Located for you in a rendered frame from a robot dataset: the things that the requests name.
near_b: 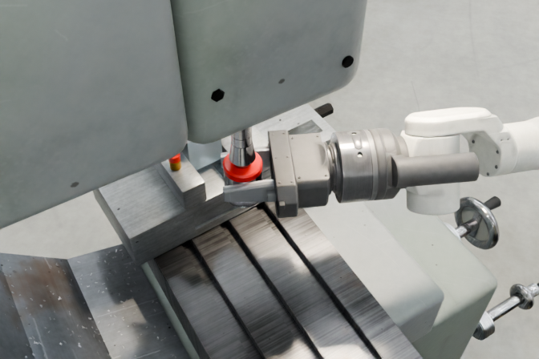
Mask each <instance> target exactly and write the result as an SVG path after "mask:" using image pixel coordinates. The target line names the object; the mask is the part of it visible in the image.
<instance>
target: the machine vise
mask: <svg viewBox="0 0 539 359"><path fill-rule="evenodd" d="M254 126H255V127H256V128H257V129H258V130H259V131H260V132H261V133H262V135H263V136H264V137H265V138H266V139H267V140H268V141H269V139H268V131H276V130H287V131H288V133H289V135H298V134H308V133H319V134H320V135H321V139H322V142H326V143H327V145H329V143H330V138H331V135H332V133H333V132H336V131H335V130H334V129H333V128H332V127H331V126H330V125H329V124H328V123H327V122H326V121H325V120H324V119H323V118H322V117H321V116H320V115H319V114H318V113H317V112H316V111H315V110H314V109H313V108H312V107H311V106H310V105H309V104H308V103H306V104H304V105H302V106H300V107H296V108H294V109H293V110H290V111H287V112H285V113H283V114H280V115H278V116H275V117H273V118H271V119H268V120H266V121H264V122H261V123H259V124H256V125H254ZM180 161H181V169H180V170H178V171H173V170H171V169H170V166H169V161H168V159H167V160H165V161H164V162H161V163H158V164H156V165H154V166H151V167H148V168H146V169H144V170H142V171H138V172H137V173H135V174H132V175H129V176H127V177H125V178H123V179H119V180H117V181H116V182H113V183H111V184H108V185H106V186H103V187H101V188H98V189H96V190H94V191H93V193H94V196H95V199H96V201H97V202H98V204H99V206H100V207H101V208H102V210H103V212H104V214H105V216H106V217H107V219H108V220H109V222H110V224H111V225H112V227H113V228H114V230H115V232H116V234H117V235H118V237H119V238H120V240H121V242H122V243H123V245H124V247H125V248H126V250H127V251H128V254H129V255H130V257H131V258H132V260H133V261H134V263H135V265H136V266H140V265H142V264H144V263H146V262H148V261H150V260H152V259H154V258H156V257H158V256H159V255H161V254H163V253H165V252H167V251H169V250H171V249H173V248H175V247H177V246H179V245H180V244H183V243H184V242H186V241H188V240H191V239H192V238H194V237H196V236H199V235H200V234H202V233H203V232H206V231H208V230H209V229H211V228H214V227H216V226H217V225H219V224H222V223H224V222H225V221H226V220H229V219H231V218H233V217H234V216H237V215H239V214H241V213H243V212H245V211H247V210H248V209H250V208H252V207H250V208H237V207H234V206H233V205H232V204H230V203H229V202H225V201H224V196H223V187H224V186H225V181H224V171H223V168H222V167H221V160H220V159H219V160H217V161H215V162H213V163H211V164H209V165H207V166H205V167H202V168H200V169H198V170H196V169H195V168H194V167H193V165H192V164H191V163H190V162H189V161H188V159H187V158H186V157H185V155H184V154H183V153H182V152H181V153H180ZM260 203H262V202H258V203H257V204H256V205H258V204H260ZM256 205H254V206H256ZM254 206H253V207H254Z"/></svg>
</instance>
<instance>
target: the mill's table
mask: <svg viewBox="0 0 539 359"><path fill-rule="evenodd" d="M147 263H148V265H149V267H150V269H151V270H152V272H153V274H154V276H155V278H156V279H157V281H158V283H159V285H160V287H161V288H162V290H163V292H164V295H165V296H166V297H167V299H168V302H169V304H170V305H171V306H172V309H173V311H174V313H175V314H176V316H177V318H178V320H179V321H180V323H181V325H182V327H183V329H184V330H185V332H186V334H187V336H188V338H189V340H190V341H191V343H192V345H193V347H194V349H195V350H196V352H197V354H198V356H199V358H200V359H423V358H422V357H421V356H420V354H419V353H418V352H417V350H416V349H415V348H414V346H413V345H412V344H411V342H410V341H409V340H408V339H407V338H406V337H405V335H404V334H403V333H402V331H401V330H400V329H399V327H398V326H397V325H396V324H395V322H394V321H393V320H392V319H391V318H390V317H389V315H388V314H387V313H386V311H385V310H384V309H383V307H382V306H381V305H380V304H379V302H378V301H377V300H376V299H375V298H374V297H373V295H372V294H371V293H370V291H369V290H368V289H367V287H366V286H365V285H364V284H363V282H362V281H361V280H360V279H359V278H358V276H357V275H356V274H355V272H354V271H353V270H352V269H351V267H350V266H349V265H348V263H347V262H346V261H345V260H344V259H343V258H342V256H341V255H340V254H339V253H338V251H337V250H336V249H335V247H334V246H333V245H332V243H331V242H330V241H329V240H328V239H327V238H326V236H325V235H324V234H323V233H322V231H321V230H320V229H319V227H318V226H317V225H316V223H315V222H314V221H313V220H312V219H311V218H310V216H309V215H308V214H307V212H306V211H305V210H304V208H299V209H298V216H296V217H287V218H277V214H276V208H275V203H274V202H267V201H266V202H262V203H260V204H258V205H256V206H254V207H252V208H250V209H248V210H247V211H245V212H243V213H241V214H239V215H237V216H234V217H233V218H231V219H229V220H226V221H225V222H224V223H222V224H219V225H217V226H216V227H214V228H211V229H209V230H208V231H206V232H203V233H202V234H200V235H199V236H196V237H194V238H192V239H191V240H188V241H186V242H184V243H183V244H180V245H179V246H177V247H175V248H173V249H171V250H169V251H167V252H165V253H163V254H161V255H159V256H158V257H156V258H154V259H152V260H150V261H148V262H147Z"/></svg>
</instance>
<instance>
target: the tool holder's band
mask: <svg viewBox="0 0 539 359"><path fill-rule="evenodd" d="M255 154H256V159H255V160H254V161H253V162H252V164H251V165H250V166H249V167H248V168H243V169H241V168H237V167H235V166H234V165H233V163H231V161H230V160H229V154H228V155H227V156H226V157H225V158H224V160H223V170H224V173H225V175H226V176H227V177H228V178H230V179H231V180H233V181H236V182H249V181H251V180H254V179H256V178H257V177H258V176H259V175H260V174H261V171H262V159H261V156H260V155H259V154H258V153H256V152H255Z"/></svg>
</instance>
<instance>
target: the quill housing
mask: <svg viewBox="0 0 539 359"><path fill-rule="evenodd" d="M170 2H171V7H172V19H173V25H174V31H175V37H176V48H177V54H178V61H179V67H180V78H181V84H182V91H183V96H184V108H185V114H186V119H187V126H188V141H191V142H193V143H200V144H206V143H212V142H216V141H218V140H220V139H223V138H225V137H227V136H230V135H233V134H235V133H237V132H239V131H243V130H245V129H246V128H249V127H252V126H254V125H256V124H259V123H261V122H264V121H266V120H268V119H271V118H273V117H275V116H278V115H280V114H283V113H285V112H287V111H290V110H293V109H294V108H296V107H300V106H302V105H304V104H306V103H309V102H312V101H314V100H316V99H319V98H321V97H323V96H325V95H328V94H331V93H333V92H335V91H338V90H340V89H342V88H344V87H345V86H347V85H348V84H349V83H350V82H351V81H352V79H353V78H354V77H355V75H356V72H357V70H358V66H359V57H360V51H361V45H362V38H363V27H364V21H365V14H366V8H367V0H170Z"/></svg>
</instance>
